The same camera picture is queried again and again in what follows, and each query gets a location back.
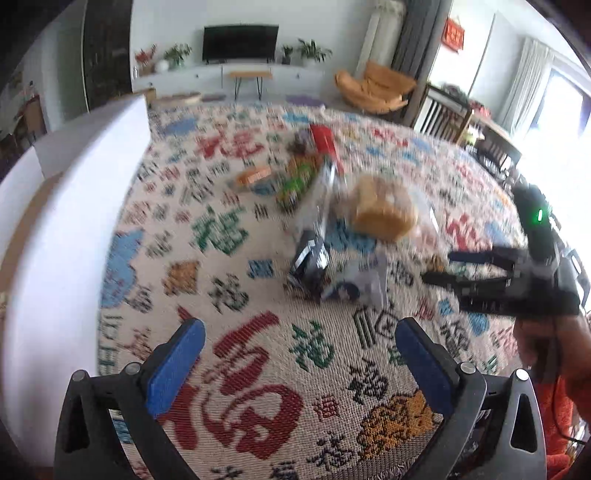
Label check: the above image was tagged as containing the red snack packet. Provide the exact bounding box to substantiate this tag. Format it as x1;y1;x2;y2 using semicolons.
308;124;345;174

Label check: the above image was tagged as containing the white television cabinet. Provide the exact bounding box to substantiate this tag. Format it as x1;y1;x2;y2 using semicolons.
131;62;324;100

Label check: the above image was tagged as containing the dark wall panel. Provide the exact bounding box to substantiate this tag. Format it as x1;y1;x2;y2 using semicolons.
82;0;134;112

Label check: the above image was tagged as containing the white radiator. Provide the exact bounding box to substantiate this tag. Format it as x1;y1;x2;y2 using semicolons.
358;0;407;79

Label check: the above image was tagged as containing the red clothing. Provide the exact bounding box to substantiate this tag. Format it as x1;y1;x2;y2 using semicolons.
538;369;591;464

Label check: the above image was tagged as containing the black television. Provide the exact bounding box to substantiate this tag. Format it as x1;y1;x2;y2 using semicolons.
202;25;280;64

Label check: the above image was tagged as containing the green snack packet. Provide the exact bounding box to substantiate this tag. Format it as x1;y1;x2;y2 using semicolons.
276;154;324;213

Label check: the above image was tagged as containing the large green potted plant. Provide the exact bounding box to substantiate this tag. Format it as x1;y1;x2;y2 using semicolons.
295;39;333;66

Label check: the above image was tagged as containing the wooden slatted chair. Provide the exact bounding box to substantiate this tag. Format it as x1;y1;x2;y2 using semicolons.
413;83;474;144

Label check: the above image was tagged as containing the clear long snack packet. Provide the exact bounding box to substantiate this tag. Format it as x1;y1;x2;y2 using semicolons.
300;159;345;241

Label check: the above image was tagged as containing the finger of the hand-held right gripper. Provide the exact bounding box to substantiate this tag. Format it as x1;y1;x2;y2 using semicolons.
447;247;525;268
420;270;514;315

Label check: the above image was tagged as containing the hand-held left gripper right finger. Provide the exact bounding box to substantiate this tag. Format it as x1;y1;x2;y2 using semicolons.
394;316;549;480

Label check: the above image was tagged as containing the red wall hanging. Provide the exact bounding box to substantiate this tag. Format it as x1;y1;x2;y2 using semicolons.
442;17;466;51

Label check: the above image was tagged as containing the grey snack packet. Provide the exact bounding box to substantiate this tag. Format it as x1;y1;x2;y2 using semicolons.
321;254;389;308

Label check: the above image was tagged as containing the white cardboard box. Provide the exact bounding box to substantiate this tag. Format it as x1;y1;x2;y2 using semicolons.
0;95;151;462

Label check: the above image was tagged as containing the orange snack packet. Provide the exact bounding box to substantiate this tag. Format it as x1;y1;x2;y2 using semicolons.
235;166;273;190

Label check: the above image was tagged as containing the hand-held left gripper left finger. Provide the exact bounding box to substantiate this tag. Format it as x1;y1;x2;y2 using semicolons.
54;318;207;480

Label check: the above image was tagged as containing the small wooden table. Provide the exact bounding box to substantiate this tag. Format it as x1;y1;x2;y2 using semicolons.
228;70;273;101

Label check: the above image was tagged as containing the clear bread packet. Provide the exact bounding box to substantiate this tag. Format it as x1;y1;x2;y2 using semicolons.
339;174;439;245

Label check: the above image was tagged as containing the white curtain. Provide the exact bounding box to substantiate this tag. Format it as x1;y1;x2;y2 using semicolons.
499;37;555;134

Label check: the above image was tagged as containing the orange lounge chair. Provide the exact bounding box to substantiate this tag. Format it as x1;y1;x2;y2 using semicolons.
335;60;419;116

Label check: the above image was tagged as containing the grey curtain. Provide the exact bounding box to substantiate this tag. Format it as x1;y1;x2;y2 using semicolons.
392;0;453;88

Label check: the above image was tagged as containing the red potted plant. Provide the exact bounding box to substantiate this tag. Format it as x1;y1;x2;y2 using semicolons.
135;45;158;75

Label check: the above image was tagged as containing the black snack packet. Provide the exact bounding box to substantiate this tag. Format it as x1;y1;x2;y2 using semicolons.
286;228;331;296

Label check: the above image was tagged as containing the person's right hand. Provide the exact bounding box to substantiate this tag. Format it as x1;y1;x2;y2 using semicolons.
515;316;583;384

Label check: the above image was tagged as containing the printed blanket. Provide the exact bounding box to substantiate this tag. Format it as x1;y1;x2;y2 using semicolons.
96;100;529;480

